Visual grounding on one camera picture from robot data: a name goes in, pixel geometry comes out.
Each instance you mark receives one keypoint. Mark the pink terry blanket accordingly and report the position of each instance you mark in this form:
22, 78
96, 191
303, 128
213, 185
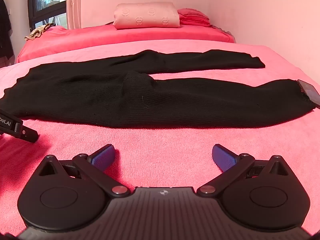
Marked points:
160, 145

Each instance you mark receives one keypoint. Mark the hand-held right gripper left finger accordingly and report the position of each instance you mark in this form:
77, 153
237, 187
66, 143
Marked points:
105, 156

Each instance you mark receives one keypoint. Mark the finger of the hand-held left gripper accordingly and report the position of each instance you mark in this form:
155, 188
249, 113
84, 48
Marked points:
26, 133

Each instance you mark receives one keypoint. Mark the black smartphone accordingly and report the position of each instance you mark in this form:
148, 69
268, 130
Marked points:
310, 91

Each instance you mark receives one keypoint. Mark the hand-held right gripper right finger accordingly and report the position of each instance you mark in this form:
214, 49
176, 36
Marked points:
223, 158

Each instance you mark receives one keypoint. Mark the black knit pants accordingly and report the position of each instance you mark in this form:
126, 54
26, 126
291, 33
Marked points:
155, 100

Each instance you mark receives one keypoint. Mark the red covered bed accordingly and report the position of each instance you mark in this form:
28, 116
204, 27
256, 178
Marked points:
100, 38

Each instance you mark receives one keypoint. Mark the pink embroidered pillow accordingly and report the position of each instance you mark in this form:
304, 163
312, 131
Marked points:
146, 15

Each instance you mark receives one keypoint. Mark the dark framed window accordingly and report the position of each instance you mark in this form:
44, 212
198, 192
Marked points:
47, 0

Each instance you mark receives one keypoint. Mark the black hanging garment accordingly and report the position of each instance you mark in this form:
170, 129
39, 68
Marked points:
5, 27

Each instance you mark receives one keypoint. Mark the pink curtain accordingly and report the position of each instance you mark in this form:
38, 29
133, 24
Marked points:
73, 3

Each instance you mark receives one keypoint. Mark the red folded cloth stack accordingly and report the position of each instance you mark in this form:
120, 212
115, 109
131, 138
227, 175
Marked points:
193, 17

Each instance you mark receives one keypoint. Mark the beige crumpled cloth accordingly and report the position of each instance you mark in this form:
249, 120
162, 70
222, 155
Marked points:
37, 33

